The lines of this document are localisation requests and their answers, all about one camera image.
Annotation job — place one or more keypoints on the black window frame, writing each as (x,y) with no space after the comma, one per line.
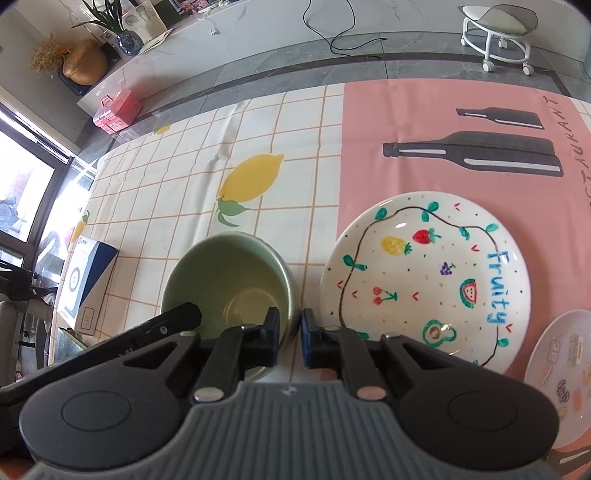
(55,161)

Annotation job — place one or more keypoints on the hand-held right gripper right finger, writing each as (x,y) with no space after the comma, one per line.
(308,341)

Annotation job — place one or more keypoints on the blue and white vase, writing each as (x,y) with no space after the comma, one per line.
(129,44)

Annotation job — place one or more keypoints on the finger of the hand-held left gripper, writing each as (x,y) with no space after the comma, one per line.
(178,318)

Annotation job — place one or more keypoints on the white marble bench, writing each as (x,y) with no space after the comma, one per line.
(258,32)

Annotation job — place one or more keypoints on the dried flower bunch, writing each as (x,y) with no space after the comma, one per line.
(46,55)

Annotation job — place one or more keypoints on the white and blue cardboard box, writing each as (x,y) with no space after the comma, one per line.
(87,286)

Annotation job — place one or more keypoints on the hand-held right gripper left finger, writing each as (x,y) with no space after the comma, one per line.
(272,337)

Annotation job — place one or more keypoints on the dark metal pot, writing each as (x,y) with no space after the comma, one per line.
(217,272)

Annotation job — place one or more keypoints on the green leafy plant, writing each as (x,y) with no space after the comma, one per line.
(108,16)

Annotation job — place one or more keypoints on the white fruit-painted plate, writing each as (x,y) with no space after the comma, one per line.
(415,277)

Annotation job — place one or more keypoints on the pink toolbox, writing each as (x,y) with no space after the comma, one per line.
(117,108)

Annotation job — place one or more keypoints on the white picture card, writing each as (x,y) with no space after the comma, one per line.
(147,16)

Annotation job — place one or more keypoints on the white rolling stool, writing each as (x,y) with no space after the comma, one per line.
(498,21)

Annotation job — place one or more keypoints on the pink and checked lemon tablecloth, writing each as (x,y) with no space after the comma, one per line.
(300,184)

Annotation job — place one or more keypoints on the black metal frame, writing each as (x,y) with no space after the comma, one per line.
(18,281)

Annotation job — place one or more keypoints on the golden round vase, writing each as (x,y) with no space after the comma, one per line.
(85,62)

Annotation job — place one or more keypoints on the white sticker-print plate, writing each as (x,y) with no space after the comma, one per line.
(568,360)

